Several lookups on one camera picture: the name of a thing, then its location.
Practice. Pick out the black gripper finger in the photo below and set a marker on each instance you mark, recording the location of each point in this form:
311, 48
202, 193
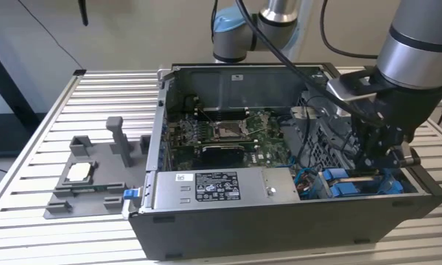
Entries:
405, 158
370, 143

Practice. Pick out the hard disk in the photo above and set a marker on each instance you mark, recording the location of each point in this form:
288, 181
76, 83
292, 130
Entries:
345, 190
335, 174

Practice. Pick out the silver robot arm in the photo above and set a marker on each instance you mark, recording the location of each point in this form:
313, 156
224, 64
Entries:
415, 55

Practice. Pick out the black RAM slot row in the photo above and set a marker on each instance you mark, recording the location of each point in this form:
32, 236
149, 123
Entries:
228, 142
220, 112

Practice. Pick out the grey metal drive cage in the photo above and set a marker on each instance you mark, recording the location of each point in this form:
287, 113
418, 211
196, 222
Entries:
327, 149

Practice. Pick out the green motherboard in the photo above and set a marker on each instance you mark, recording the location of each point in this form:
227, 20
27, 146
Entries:
268, 154

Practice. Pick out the CPU socket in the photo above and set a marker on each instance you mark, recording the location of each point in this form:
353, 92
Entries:
228, 129

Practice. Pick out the black open PC case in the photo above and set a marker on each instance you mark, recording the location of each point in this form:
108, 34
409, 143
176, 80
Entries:
262, 232

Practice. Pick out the thin metal locking lever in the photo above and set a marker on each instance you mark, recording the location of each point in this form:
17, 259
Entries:
207, 115

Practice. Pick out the silver power supply unit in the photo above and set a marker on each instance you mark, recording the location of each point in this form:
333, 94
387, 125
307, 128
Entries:
170, 193

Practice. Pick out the blue case latch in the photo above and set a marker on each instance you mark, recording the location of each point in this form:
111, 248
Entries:
129, 193

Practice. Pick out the grey parts rack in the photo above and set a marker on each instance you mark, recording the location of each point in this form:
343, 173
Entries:
107, 171

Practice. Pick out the silver CPU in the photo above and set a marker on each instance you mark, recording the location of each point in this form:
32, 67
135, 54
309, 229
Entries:
79, 172

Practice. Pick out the black table end cap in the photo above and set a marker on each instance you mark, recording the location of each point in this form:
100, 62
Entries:
79, 72

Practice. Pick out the black furniture stand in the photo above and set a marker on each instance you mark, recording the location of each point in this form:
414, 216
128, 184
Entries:
6, 132

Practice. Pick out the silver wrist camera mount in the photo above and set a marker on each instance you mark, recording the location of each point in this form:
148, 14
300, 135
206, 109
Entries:
347, 94

